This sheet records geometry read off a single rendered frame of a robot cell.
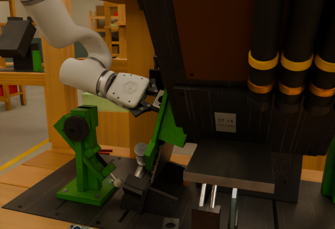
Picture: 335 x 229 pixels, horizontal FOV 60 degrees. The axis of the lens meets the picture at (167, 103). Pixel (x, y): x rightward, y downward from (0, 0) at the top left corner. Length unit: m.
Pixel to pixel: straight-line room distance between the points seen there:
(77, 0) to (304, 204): 11.52
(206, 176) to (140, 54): 0.67
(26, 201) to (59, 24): 0.52
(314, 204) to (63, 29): 0.84
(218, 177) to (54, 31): 0.53
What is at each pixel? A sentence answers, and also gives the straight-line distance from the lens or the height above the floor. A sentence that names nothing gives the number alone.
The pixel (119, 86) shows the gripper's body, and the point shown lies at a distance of 0.83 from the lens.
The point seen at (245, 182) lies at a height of 1.13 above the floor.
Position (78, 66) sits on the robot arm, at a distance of 0.89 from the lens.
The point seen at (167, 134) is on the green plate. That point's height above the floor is 1.13.
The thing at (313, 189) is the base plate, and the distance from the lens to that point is 1.06.
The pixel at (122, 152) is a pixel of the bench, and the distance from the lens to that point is 1.29.
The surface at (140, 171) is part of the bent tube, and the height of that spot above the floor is 1.00.
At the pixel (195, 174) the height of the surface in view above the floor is 1.13.
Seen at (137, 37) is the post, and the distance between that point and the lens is 1.12.
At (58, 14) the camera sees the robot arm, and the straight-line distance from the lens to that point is 0.79.
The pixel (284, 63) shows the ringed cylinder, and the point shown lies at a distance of 0.47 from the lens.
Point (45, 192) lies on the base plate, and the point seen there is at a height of 0.90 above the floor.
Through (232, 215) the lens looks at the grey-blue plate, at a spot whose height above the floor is 1.00.
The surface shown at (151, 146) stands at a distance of 0.74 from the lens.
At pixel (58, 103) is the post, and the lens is 1.34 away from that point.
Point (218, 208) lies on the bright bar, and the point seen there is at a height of 1.01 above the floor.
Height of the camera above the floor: 1.38
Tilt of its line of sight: 13 degrees down
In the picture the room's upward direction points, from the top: straight up
